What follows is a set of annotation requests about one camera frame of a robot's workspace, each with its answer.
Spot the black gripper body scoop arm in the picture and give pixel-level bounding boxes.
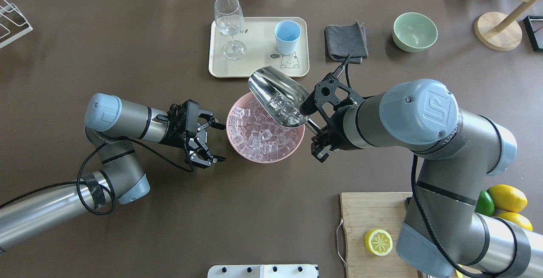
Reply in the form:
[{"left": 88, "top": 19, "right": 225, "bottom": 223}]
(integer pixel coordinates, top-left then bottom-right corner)
[{"left": 311, "top": 117, "right": 353, "bottom": 163}]

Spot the black gripper body bowl arm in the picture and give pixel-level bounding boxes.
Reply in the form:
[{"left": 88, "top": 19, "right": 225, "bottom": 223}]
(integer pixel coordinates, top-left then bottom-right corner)
[{"left": 159, "top": 99, "right": 202, "bottom": 152}]

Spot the pink bowl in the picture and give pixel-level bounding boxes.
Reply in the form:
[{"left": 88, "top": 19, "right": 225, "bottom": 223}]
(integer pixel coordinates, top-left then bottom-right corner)
[{"left": 226, "top": 92, "right": 305, "bottom": 164}]

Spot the steel ice scoop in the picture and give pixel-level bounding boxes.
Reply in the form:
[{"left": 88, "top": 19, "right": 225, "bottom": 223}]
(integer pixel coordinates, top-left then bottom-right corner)
[{"left": 248, "top": 67, "right": 322, "bottom": 135}]

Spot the silver robot arm with scoop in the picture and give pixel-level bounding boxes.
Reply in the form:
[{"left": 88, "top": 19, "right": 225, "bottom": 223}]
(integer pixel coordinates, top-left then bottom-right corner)
[{"left": 300, "top": 78, "right": 542, "bottom": 278}]

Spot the silver robot arm near bowl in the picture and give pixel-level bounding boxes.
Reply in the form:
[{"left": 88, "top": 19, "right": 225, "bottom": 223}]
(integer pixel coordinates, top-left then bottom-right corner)
[{"left": 0, "top": 93, "right": 226, "bottom": 255}]

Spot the pile of clear ice cubes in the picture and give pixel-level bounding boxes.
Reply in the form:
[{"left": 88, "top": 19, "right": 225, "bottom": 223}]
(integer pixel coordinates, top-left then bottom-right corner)
[{"left": 229, "top": 93, "right": 300, "bottom": 160}]

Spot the light blue cup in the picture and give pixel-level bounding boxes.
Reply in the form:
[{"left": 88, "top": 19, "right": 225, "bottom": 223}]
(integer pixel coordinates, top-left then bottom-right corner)
[{"left": 274, "top": 20, "right": 301, "bottom": 55}]

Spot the wooden cup tree stand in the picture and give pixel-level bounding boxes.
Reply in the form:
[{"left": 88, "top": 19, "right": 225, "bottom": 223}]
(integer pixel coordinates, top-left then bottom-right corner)
[{"left": 473, "top": 0, "right": 541, "bottom": 52}]

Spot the wooden cutting board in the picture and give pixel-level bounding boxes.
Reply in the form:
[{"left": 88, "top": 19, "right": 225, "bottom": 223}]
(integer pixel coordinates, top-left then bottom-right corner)
[{"left": 340, "top": 192, "right": 422, "bottom": 278}]

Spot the grey folded cloth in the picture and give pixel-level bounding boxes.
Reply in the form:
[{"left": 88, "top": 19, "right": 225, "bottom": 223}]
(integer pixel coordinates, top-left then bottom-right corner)
[{"left": 325, "top": 21, "right": 368, "bottom": 65}]

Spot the cream serving tray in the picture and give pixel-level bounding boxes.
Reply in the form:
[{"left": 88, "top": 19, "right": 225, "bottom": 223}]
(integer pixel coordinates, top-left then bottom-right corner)
[{"left": 209, "top": 17, "right": 310, "bottom": 79}]

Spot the clear wine glass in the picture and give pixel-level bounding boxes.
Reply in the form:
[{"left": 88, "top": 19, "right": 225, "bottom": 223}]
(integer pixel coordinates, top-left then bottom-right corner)
[{"left": 214, "top": 0, "right": 246, "bottom": 61}]

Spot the half lemon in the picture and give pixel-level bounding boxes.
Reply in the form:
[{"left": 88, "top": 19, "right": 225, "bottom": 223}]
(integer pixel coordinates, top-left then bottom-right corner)
[{"left": 364, "top": 228, "right": 393, "bottom": 256}]

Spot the green bowl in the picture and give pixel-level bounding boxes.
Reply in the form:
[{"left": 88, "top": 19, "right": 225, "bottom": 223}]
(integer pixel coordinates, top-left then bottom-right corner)
[{"left": 392, "top": 12, "right": 439, "bottom": 53}]

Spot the green lime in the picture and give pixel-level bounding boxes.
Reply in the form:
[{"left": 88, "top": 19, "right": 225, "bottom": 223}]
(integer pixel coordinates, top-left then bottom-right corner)
[{"left": 474, "top": 190, "right": 496, "bottom": 217}]

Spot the white rack with cups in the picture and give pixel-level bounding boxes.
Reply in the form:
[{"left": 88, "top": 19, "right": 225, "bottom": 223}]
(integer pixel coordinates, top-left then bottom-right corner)
[{"left": 0, "top": 0, "right": 33, "bottom": 48}]

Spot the yellow lemon lower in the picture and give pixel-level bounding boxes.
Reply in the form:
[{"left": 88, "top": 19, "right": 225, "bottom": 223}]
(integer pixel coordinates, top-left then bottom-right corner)
[{"left": 495, "top": 211, "right": 533, "bottom": 231}]

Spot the black glass holder tray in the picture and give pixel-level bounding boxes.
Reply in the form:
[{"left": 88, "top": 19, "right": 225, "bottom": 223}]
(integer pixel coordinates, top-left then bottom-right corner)
[{"left": 523, "top": 15, "right": 543, "bottom": 52}]

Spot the wrist camera mount scoop arm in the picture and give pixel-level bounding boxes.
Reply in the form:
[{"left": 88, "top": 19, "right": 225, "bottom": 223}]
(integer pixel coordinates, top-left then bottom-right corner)
[{"left": 299, "top": 54, "right": 368, "bottom": 121}]

